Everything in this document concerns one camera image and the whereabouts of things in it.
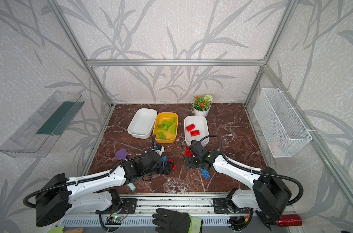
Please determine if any green lego brick top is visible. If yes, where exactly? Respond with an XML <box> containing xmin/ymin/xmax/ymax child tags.
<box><xmin>162</xmin><ymin>120</ymin><xmax>173</xmax><ymax>127</ymax></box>

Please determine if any large red lego brick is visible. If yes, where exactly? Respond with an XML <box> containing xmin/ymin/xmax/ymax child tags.
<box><xmin>184</xmin><ymin>146</ymin><xmax>193</xmax><ymax>157</ymax></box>

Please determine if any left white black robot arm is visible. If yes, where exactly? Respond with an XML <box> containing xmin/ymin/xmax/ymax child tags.
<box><xmin>23</xmin><ymin>137</ymin><xmax>174</xmax><ymax>227</ymax></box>

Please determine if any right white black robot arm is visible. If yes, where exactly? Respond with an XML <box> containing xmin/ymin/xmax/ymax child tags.
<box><xmin>187</xmin><ymin>139</ymin><xmax>304</xmax><ymax>224</ymax></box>

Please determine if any blue lego brick right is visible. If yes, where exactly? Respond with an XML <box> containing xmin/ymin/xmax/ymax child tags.
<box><xmin>200</xmin><ymin>168</ymin><xmax>210</xmax><ymax>179</ymax></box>

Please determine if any blue lego brick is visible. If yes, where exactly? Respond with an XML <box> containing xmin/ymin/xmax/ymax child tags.
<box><xmin>200</xmin><ymin>168</ymin><xmax>210</xmax><ymax>179</ymax></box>
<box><xmin>161</xmin><ymin>156</ymin><xmax>168</xmax><ymax>162</ymax></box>

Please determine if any teal toy spatula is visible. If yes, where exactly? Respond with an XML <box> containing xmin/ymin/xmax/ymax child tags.
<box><xmin>127</xmin><ymin>183</ymin><xmax>136</xmax><ymax>191</ymax></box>

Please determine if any purple pink toy spatula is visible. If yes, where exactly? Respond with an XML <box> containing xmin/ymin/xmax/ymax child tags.
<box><xmin>115</xmin><ymin>148</ymin><xmax>128</xmax><ymax>162</ymax></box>

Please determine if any blue lego brick middle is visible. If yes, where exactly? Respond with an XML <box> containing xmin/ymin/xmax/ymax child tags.
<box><xmin>161</xmin><ymin>156</ymin><xmax>168</xmax><ymax>162</ymax></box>

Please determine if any right white rectangular bin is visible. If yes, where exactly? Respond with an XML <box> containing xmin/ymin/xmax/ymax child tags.
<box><xmin>184</xmin><ymin>116</ymin><xmax>209</xmax><ymax>146</ymax></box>

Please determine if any white rectangular bin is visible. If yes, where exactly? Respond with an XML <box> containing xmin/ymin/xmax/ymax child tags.
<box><xmin>127</xmin><ymin>108</ymin><xmax>158</xmax><ymax>139</ymax></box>
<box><xmin>184</xmin><ymin>116</ymin><xmax>209</xmax><ymax>146</ymax></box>

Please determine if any left white rectangular bin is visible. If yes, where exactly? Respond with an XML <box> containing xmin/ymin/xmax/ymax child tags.
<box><xmin>127</xmin><ymin>108</ymin><xmax>158</xmax><ymax>139</ymax></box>

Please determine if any yellow rectangular bin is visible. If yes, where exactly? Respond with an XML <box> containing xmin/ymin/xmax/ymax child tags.
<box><xmin>153</xmin><ymin>112</ymin><xmax>178</xmax><ymax>144</ymax></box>

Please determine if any potted artificial flower plant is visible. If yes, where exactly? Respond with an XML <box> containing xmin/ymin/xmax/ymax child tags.
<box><xmin>193</xmin><ymin>94</ymin><xmax>213</xmax><ymax>117</ymax></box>

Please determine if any black work glove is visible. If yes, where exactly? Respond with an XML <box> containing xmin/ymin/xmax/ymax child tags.
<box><xmin>152</xmin><ymin>208</ymin><xmax>203</xmax><ymax>233</ymax></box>

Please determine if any black clamp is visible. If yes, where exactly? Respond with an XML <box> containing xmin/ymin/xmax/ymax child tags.
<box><xmin>256</xmin><ymin>210</ymin><xmax>276</xmax><ymax>231</ymax></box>

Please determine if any red metal bottle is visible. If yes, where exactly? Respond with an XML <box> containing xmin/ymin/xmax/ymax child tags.
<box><xmin>276</xmin><ymin>214</ymin><xmax>303</xmax><ymax>227</ymax></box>

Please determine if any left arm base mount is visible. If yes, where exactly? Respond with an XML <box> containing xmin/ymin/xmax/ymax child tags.
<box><xmin>96</xmin><ymin>189</ymin><xmax>138</xmax><ymax>215</ymax></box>

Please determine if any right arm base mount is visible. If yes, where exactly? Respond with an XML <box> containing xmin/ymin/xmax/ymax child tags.
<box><xmin>211</xmin><ymin>188</ymin><xmax>253</xmax><ymax>214</ymax></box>

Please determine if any white wire mesh basket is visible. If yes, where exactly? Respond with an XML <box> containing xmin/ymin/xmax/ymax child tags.
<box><xmin>253</xmin><ymin>87</ymin><xmax>313</xmax><ymax>158</ymax></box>

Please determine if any clear plastic wall shelf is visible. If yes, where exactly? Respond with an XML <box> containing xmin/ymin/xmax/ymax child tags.
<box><xmin>0</xmin><ymin>91</ymin><xmax>85</xmax><ymax>158</ymax></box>

